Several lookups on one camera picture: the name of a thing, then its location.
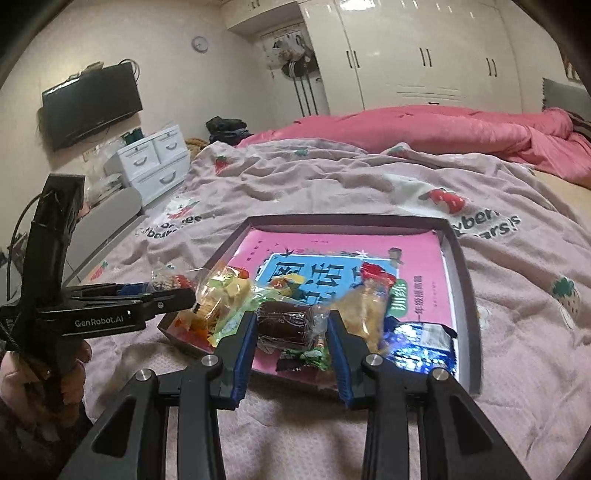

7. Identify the shallow grey cardboard box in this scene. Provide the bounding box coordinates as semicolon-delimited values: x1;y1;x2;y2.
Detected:
157;213;483;398

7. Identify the grey headboard cushion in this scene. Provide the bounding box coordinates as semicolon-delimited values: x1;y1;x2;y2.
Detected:
541;78;591;116

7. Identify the white wardrobe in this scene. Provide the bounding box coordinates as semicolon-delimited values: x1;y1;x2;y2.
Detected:
298;0;523;117

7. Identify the beige bed sheet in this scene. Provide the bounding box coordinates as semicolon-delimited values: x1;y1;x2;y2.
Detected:
531;170;591;223

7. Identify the coat stand with bags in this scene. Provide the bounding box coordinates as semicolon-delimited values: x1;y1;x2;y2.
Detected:
262;28;322;118

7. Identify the black wall television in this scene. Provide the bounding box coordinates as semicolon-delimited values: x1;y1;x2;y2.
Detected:
41;62;144;153

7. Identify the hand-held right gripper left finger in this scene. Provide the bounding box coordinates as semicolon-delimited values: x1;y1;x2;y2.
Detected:
58;311;259;480

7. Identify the brown cake packet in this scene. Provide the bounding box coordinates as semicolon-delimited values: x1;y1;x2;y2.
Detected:
255;300;325;354

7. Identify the wall poster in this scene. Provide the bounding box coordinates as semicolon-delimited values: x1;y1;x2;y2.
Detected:
560;46;583;82

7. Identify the red candy packet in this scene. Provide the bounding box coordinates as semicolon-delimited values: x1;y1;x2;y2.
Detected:
359;261;399;289

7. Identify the dark clothes pile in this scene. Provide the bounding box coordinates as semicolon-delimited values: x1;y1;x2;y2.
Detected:
205;116;253;145

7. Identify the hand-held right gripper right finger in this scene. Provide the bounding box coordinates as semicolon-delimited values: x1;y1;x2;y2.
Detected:
324;309;529;480

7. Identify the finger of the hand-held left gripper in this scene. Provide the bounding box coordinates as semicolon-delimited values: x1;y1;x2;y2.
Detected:
117;287;198;324
62;282;156;300

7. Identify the blue cookie packet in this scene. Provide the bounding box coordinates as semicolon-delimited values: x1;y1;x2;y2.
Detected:
382;320;459;376

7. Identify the clear cookie packet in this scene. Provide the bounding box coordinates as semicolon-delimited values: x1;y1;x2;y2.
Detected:
331;281;394;354

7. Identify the white drawer cabinet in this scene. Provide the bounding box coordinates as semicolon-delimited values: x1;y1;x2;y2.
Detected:
115;124;191;207

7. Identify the clear candy packet green label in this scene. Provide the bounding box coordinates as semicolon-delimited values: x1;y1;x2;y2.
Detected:
151;262;200;296

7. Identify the dark striped pillow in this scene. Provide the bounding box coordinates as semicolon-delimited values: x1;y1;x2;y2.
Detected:
570;111;591;140

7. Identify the orange cracker packet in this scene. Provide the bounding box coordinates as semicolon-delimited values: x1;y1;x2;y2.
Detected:
178;262;256;344

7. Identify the person's left hand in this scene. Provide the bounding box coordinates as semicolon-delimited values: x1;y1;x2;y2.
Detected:
0;344;93;435

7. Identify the shelf of small ornaments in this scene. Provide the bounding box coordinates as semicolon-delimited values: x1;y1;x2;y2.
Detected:
82;138;126;209

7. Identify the pink printed blanket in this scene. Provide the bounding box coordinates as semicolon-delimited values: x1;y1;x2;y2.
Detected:
60;141;591;480

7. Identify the pink quilt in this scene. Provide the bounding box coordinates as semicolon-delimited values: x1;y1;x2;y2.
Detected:
238;105;591;191

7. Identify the pink children's book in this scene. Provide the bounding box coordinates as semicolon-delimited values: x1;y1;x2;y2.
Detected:
231;228;459;380

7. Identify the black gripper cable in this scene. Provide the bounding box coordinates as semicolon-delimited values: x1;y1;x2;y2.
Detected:
6;193;48;280

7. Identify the grey chair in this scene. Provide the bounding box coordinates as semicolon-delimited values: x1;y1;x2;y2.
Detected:
62;187;145;285

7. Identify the black green pea packet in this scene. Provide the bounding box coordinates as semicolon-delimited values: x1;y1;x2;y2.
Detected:
276;347;334;374

